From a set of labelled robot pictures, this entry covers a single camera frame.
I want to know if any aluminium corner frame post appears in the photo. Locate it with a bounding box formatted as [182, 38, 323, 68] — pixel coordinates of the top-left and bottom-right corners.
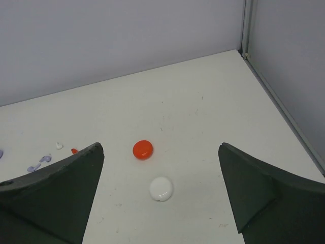
[238, 1, 324, 175]

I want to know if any lilac earbud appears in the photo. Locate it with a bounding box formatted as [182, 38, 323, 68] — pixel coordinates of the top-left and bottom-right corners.
[39, 154, 52, 163]
[27, 163, 41, 173]

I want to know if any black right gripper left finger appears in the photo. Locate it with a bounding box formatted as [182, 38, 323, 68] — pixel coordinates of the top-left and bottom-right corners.
[1, 142, 105, 243]

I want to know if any white round charging case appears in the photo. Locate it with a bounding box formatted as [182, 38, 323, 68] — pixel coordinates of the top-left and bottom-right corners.
[149, 177, 174, 202]

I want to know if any orange round charging case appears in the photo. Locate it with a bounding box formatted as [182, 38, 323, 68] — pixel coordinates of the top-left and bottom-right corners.
[133, 140, 153, 160]

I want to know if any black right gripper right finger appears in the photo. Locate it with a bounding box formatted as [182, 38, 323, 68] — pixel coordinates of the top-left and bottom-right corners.
[218, 143, 324, 243]

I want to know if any orange earbud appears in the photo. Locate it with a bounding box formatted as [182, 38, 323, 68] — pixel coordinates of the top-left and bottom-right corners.
[71, 148, 78, 154]

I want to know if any white earbud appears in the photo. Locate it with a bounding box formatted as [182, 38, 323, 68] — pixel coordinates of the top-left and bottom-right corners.
[56, 142, 63, 150]

